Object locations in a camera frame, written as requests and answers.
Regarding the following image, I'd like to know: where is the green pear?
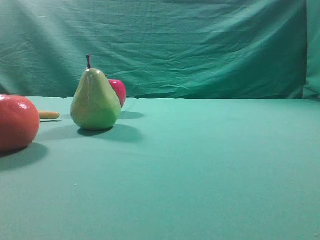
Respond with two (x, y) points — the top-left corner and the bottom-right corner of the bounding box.
(70, 54), (122, 131)

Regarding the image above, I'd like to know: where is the green backdrop cloth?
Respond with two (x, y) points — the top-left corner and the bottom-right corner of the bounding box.
(0, 0), (320, 99)

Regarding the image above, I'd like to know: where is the red apple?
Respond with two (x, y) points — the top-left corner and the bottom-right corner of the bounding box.
(102, 74), (127, 110)

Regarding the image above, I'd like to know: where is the orange tangerine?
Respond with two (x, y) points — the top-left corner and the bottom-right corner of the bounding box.
(0, 94), (40, 153)

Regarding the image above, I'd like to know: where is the yellow banana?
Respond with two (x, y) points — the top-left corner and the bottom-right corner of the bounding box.
(38, 111), (60, 119)

